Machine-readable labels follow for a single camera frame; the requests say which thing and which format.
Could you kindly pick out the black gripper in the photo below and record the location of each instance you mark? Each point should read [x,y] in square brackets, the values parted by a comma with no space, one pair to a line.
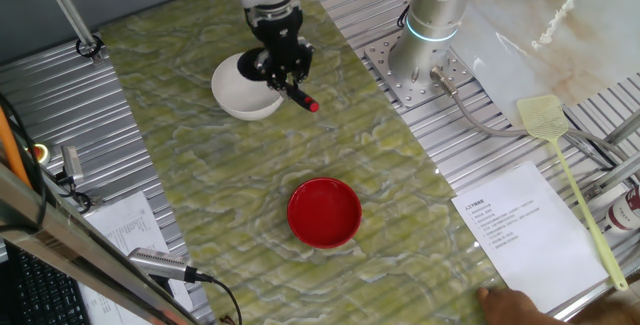
[280,40]

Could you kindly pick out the black ladle with red accents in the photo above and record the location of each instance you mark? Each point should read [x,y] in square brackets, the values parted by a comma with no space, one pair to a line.
[302,100]

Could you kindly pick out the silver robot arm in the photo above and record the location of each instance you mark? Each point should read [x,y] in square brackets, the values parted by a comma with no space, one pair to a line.
[430,10]

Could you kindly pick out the white bowl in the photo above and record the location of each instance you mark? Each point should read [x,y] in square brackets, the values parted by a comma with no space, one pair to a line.
[235,95]

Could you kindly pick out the red bowl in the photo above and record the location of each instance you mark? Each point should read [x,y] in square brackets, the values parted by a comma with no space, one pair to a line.
[325,212]

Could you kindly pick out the person's right hand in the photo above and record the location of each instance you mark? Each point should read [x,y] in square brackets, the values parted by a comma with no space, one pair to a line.
[515,310]

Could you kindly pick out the green marble pattern mat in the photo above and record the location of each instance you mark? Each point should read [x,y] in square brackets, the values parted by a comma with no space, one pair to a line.
[225,175]

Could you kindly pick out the printed table paper sheet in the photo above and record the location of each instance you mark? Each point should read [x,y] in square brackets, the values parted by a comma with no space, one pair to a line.
[125,225]

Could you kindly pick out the yellow fly swatter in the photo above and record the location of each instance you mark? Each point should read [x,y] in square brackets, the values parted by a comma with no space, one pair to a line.
[542,117]

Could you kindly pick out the red emergency stop button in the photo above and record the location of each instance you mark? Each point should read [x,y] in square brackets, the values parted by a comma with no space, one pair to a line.
[41,153]

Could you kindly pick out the white instruction paper sheet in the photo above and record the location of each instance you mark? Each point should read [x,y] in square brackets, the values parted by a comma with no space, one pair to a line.
[525,230]

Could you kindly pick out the orange pole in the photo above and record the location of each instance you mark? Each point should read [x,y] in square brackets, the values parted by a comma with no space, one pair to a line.
[9,150]

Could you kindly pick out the beige marble pattern board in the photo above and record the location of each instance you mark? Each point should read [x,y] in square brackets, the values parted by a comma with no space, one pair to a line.
[590,25]

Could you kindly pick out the black keyboard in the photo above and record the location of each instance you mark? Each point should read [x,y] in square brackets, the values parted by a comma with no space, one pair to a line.
[40,295]

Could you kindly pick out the aluminium profile strut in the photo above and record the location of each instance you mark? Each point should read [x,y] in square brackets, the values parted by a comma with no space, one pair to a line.
[625,132]
[615,175]

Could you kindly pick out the white can with red label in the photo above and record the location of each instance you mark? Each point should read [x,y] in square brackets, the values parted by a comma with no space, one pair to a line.
[625,210]

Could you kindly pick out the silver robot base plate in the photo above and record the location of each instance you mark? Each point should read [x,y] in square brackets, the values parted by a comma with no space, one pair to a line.
[400,90]

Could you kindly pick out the silver ribbed camera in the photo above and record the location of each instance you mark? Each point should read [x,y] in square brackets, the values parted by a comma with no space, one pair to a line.
[160,263]

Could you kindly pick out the small silver camera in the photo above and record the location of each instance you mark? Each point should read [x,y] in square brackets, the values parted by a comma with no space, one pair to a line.
[72,162]

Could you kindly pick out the aluminium frame bar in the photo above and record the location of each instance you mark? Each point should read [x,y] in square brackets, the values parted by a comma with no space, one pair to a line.
[75,255]

